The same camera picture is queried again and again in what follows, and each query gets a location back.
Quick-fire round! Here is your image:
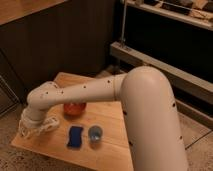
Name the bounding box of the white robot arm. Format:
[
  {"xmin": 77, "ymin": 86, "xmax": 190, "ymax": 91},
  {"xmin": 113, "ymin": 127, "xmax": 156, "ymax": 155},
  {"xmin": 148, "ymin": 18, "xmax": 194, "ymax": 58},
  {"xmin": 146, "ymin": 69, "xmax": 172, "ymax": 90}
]
[{"xmin": 18, "ymin": 66, "xmax": 189, "ymax": 171}]

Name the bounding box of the orange bowl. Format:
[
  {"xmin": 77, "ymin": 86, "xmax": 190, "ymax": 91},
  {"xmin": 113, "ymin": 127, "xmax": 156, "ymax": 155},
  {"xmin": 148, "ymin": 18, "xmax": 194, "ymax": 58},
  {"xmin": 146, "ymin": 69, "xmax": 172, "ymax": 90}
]
[{"xmin": 63, "ymin": 103, "xmax": 86, "ymax": 116}]

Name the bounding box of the wooden board table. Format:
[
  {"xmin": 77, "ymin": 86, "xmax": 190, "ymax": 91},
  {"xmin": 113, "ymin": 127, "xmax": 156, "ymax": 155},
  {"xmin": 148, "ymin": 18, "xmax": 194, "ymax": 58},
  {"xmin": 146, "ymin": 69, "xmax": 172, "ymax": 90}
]
[{"xmin": 10, "ymin": 71, "xmax": 135, "ymax": 171}]

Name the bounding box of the blue cup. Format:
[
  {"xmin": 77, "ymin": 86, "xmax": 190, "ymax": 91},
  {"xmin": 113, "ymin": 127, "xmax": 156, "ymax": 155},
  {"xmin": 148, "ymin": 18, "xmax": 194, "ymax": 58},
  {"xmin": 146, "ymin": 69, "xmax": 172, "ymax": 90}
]
[{"xmin": 88, "ymin": 125, "xmax": 103, "ymax": 143}]

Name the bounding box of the blue sponge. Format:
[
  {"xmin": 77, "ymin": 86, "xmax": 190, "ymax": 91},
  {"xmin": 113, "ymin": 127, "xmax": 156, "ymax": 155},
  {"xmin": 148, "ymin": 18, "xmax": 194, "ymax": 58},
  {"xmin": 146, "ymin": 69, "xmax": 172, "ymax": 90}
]
[{"xmin": 67, "ymin": 126, "xmax": 83, "ymax": 148}]

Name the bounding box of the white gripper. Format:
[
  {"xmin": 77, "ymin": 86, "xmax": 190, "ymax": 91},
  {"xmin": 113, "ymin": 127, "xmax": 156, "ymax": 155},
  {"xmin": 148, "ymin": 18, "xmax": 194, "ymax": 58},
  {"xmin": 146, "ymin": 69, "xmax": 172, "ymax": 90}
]
[{"xmin": 19, "ymin": 116, "xmax": 60, "ymax": 138}]

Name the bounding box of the metal shelf rack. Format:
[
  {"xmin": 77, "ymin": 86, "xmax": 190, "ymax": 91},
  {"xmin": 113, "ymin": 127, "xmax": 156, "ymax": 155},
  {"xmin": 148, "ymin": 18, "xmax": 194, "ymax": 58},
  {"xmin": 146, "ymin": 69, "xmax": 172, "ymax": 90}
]
[{"xmin": 110, "ymin": 0, "xmax": 213, "ymax": 129}]

